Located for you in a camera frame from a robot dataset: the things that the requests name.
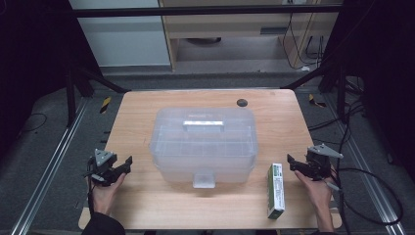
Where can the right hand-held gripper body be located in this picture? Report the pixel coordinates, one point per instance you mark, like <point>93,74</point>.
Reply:
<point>319,164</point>

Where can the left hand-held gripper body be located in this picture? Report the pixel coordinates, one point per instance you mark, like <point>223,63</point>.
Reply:
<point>102,169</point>

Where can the green and white medicine box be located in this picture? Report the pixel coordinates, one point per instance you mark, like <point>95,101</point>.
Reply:
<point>276,192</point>

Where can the clear plastic storage box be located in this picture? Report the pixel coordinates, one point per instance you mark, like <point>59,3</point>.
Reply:
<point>204,147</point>

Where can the person's right hand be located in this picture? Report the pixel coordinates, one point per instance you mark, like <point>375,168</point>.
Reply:
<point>319,192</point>

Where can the person's left hand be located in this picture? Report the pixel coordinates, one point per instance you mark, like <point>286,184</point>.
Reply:
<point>103,197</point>

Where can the yellow black striped tape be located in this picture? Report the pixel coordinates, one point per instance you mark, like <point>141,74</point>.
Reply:
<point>315,102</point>
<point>105,105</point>

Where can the black metal stand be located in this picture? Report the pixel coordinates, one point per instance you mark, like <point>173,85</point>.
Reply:
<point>341,98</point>
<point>70,98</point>

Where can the black round table grommet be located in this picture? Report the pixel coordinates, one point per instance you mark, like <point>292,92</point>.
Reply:
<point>242,103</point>

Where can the white cabinet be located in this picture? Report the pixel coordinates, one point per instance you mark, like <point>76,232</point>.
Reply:
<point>124,39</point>

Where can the wooden desk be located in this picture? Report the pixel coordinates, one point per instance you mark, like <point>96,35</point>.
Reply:
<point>228,24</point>

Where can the black horizontal bar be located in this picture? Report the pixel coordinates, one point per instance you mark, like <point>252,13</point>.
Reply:
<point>195,11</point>

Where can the aluminium floor rail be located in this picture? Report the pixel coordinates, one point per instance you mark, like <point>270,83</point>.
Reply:
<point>49,169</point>
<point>368,176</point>

